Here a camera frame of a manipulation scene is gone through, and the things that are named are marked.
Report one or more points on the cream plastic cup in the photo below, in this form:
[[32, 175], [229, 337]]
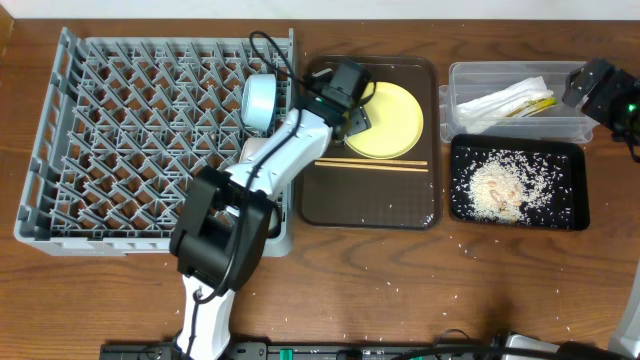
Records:
[[274, 227]]

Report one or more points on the clear plastic bin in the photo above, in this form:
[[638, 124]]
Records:
[[471, 80]]

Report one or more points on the wooden chopstick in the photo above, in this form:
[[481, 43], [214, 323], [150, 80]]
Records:
[[376, 161], [370, 167]]

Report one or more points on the brown serving tray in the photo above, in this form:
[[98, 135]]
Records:
[[363, 198]]

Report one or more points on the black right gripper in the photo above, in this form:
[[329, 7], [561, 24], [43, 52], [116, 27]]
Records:
[[617, 82]]

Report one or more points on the yellow plate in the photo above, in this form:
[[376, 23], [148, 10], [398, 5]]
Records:
[[396, 121]]

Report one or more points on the rice leftovers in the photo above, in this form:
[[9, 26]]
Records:
[[512, 187]]

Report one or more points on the white napkin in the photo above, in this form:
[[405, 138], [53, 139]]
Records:
[[478, 115]]

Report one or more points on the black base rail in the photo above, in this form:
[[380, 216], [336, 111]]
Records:
[[261, 351]]

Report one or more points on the grey dish rack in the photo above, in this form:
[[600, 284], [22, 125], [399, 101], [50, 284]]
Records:
[[126, 124]]

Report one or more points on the black waste tray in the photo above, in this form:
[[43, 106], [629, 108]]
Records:
[[572, 151]]

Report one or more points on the green chopstick wrapper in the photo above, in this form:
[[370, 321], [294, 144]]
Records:
[[531, 108]]

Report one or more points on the light blue bowl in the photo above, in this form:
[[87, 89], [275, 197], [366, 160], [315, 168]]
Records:
[[258, 101]]

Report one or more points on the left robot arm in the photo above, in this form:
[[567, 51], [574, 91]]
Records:
[[221, 232]]

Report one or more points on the pink bowl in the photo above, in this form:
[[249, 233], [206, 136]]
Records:
[[250, 147]]

